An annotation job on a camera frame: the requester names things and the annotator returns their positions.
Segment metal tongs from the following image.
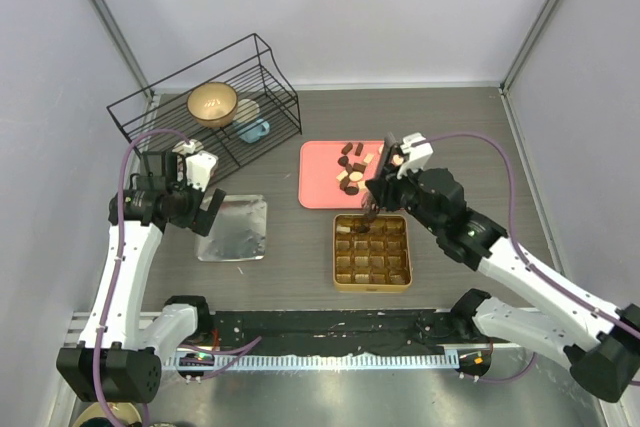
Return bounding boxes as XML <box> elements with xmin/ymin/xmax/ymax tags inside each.
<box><xmin>362</xmin><ymin>132</ymin><xmax>396</xmax><ymax>223</ymax></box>

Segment black wire rack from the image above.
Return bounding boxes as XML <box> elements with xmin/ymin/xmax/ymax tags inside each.
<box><xmin>107</xmin><ymin>33</ymin><xmax>303</xmax><ymax>180</ymax></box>

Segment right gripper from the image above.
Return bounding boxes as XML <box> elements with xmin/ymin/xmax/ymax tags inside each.
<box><xmin>367</xmin><ymin>157</ymin><xmax>444</xmax><ymax>235</ymax></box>

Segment gold chocolate box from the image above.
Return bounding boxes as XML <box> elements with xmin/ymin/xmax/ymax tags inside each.
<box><xmin>332</xmin><ymin>214</ymin><xmax>413</xmax><ymax>293</ymax></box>

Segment white cable duct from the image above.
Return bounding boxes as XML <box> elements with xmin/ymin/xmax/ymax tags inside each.
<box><xmin>163</xmin><ymin>350</ymin><xmax>459</xmax><ymax>376</ymax></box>

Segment silver box lid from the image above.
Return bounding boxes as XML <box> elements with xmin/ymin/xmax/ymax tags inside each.
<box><xmin>195</xmin><ymin>195</ymin><xmax>268</xmax><ymax>262</ymax></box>

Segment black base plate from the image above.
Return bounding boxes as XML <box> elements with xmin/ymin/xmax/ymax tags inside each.
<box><xmin>181</xmin><ymin>309</ymin><xmax>489</xmax><ymax>357</ymax></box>

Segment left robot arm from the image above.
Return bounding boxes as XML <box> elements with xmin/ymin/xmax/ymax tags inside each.
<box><xmin>56</xmin><ymin>142</ymin><xmax>226</xmax><ymax>403</ymax></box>

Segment round object bottom left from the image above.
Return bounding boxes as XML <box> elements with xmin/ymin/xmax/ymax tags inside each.
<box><xmin>71</xmin><ymin>402</ymin><xmax>142</xmax><ymax>427</ymax></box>

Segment gold bowl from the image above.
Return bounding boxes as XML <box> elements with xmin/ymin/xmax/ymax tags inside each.
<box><xmin>187</xmin><ymin>82</ymin><xmax>238</xmax><ymax>128</ymax></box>

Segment blue cup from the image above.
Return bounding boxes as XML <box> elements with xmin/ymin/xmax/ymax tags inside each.
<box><xmin>236</xmin><ymin>118</ymin><xmax>270</xmax><ymax>144</ymax></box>

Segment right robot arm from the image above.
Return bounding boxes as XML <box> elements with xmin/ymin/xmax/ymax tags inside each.
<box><xmin>365</xmin><ymin>168</ymin><xmax>639</xmax><ymax>403</ymax></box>

